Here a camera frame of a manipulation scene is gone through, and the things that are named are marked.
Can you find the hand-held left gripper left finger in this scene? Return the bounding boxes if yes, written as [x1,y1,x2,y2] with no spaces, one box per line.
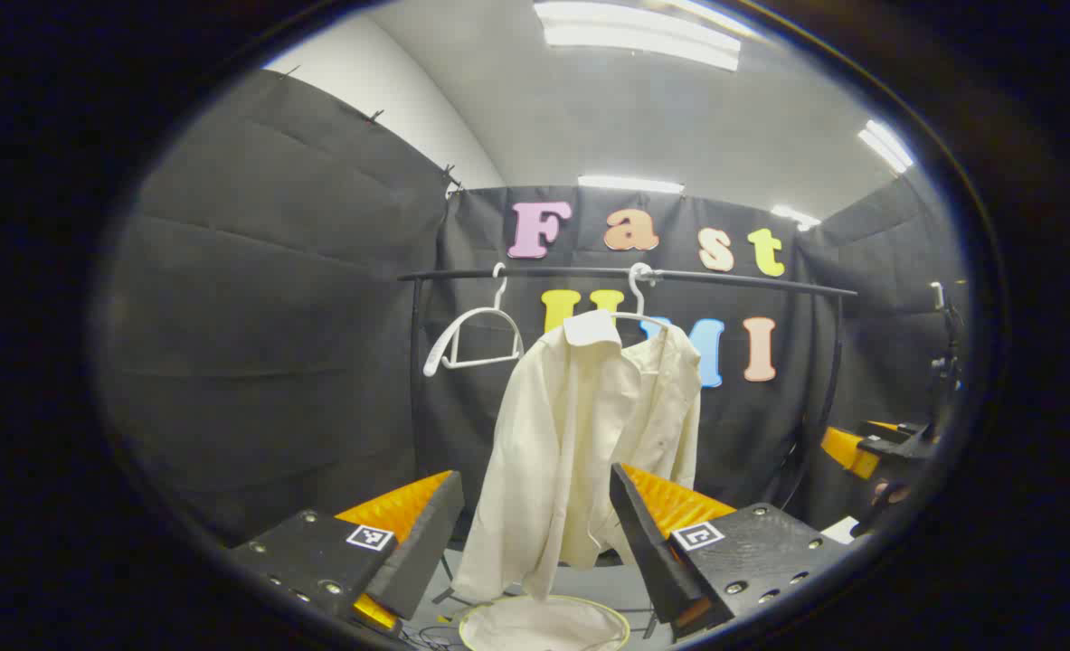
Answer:
[227,470,465,634]

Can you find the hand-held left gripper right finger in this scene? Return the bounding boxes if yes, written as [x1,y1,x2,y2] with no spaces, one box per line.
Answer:
[609,463,847,645]

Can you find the white laundry hamper yellow rim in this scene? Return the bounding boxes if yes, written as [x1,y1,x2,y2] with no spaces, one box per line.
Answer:
[458,594,630,651]

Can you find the cream button-up shirt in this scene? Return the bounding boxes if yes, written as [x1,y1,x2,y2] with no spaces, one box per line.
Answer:
[451,309,704,602]

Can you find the white plastic clothes hanger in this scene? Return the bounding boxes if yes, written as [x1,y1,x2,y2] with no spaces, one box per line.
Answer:
[609,262,680,335]

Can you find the black metal clothes rack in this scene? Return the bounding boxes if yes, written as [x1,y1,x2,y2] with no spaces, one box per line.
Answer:
[397,265,859,602]

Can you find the empty white plastic hanger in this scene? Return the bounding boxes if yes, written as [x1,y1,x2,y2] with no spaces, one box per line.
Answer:
[422,262,525,378]

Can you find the black backdrop cloth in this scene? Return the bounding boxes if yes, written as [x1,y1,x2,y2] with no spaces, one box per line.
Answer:
[100,68,970,552]

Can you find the large ceiling light panel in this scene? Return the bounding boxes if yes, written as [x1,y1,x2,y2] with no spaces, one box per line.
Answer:
[535,0,742,71]

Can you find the black floor cables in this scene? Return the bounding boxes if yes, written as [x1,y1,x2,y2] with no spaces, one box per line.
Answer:
[402,622,465,651]

